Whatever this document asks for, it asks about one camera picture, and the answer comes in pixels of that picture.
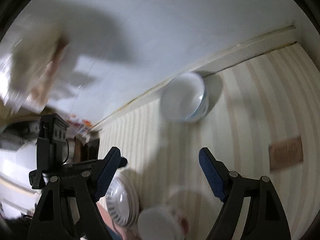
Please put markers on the colourful wall stickers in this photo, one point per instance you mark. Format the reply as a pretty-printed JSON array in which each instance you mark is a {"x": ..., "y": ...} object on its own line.
[{"x": 80, "y": 125}]

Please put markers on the clear plastic bag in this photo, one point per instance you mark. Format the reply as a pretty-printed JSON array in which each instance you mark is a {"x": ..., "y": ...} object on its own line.
[
  {"x": 50, "y": 75},
  {"x": 27, "y": 62}
]

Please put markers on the blue striped white plate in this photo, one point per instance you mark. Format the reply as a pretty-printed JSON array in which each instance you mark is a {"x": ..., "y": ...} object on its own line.
[{"x": 117, "y": 200}]

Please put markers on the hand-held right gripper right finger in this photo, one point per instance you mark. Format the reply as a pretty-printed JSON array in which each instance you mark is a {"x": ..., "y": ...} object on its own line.
[{"x": 212, "y": 175}]

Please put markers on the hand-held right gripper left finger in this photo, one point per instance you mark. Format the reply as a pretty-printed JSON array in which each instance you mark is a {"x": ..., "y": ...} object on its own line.
[{"x": 107, "y": 172}]

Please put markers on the striped cat print tablecloth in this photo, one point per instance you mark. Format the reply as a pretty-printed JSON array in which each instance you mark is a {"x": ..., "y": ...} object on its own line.
[{"x": 250, "y": 105}]

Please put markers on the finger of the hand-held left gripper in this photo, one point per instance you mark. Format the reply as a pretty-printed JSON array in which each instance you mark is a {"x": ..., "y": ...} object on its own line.
[{"x": 124, "y": 162}]

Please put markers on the white bowl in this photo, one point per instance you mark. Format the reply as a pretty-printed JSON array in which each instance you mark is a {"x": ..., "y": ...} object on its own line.
[
  {"x": 181, "y": 97},
  {"x": 160, "y": 225}
]

